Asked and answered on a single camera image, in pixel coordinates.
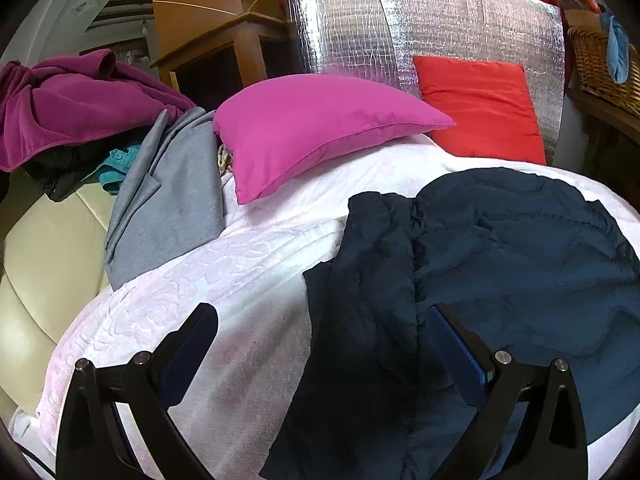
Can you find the white embossed blanket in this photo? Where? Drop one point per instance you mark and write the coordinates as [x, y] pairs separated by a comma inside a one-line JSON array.
[[260, 260]]

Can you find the wicker basket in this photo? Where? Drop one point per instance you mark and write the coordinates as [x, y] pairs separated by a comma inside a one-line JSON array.
[[600, 75]]

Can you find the navy blue fleece garment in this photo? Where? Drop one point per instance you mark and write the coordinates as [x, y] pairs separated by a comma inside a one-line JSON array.
[[500, 240]]

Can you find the red pillow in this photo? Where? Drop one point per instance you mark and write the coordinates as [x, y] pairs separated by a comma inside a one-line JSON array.
[[480, 105]]

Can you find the cream leather sofa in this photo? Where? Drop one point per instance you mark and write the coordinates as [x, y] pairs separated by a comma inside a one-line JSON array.
[[45, 260]]

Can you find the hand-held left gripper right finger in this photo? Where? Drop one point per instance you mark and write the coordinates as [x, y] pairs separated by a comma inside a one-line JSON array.
[[460, 355]]

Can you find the silver foil insulation sheet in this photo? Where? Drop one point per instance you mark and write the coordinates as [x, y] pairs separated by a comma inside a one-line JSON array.
[[350, 25]]

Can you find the light blue cloth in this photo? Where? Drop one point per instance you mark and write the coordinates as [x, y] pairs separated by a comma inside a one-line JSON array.
[[617, 50]]

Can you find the black garment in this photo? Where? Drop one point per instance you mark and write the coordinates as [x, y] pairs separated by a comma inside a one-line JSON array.
[[60, 165]]

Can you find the teal garment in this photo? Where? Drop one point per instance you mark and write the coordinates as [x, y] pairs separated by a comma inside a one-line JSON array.
[[117, 167]]

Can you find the magenta garment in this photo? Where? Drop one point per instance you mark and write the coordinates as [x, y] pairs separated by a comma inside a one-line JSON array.
[[65, 105]]

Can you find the pink pillow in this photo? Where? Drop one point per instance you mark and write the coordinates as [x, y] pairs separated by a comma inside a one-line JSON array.
[[310, 120]]

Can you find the grey garment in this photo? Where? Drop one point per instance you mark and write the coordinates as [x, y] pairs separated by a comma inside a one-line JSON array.
[[170, 200]]

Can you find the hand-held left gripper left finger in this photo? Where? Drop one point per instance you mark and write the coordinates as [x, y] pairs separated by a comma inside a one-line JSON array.
[[190, 347]]

